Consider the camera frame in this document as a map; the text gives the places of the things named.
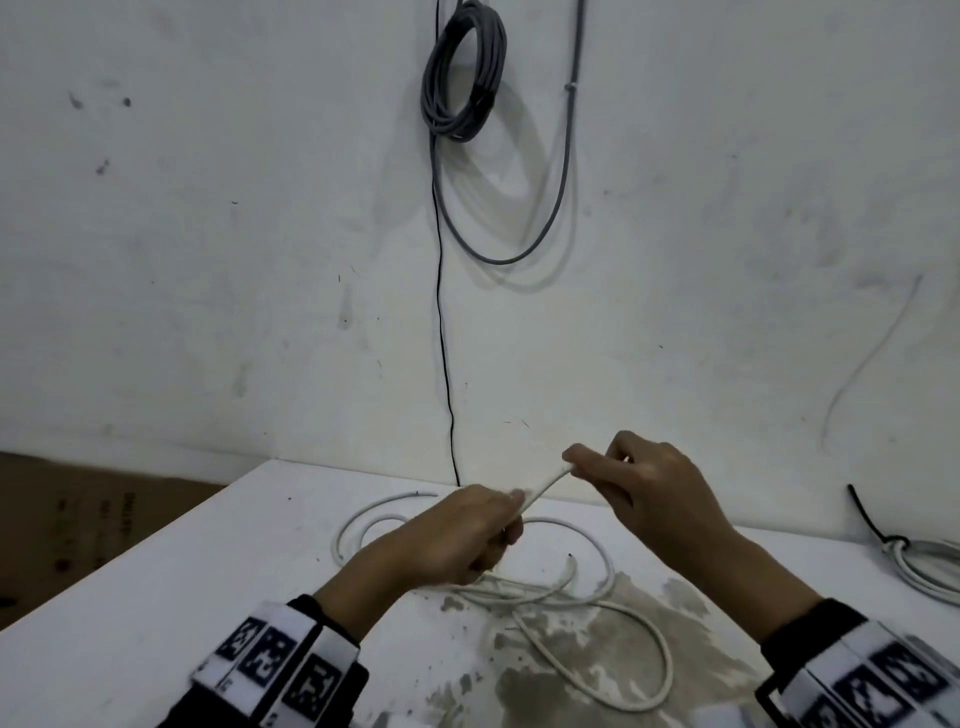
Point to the person's left forearm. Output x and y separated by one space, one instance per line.
360 592

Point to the person's left hand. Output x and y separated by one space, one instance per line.
457 536

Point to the brown cardboard box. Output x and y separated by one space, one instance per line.
82 525

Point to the person's right hand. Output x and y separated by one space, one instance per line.
660 502

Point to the person's right forearm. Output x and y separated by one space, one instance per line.
757 585

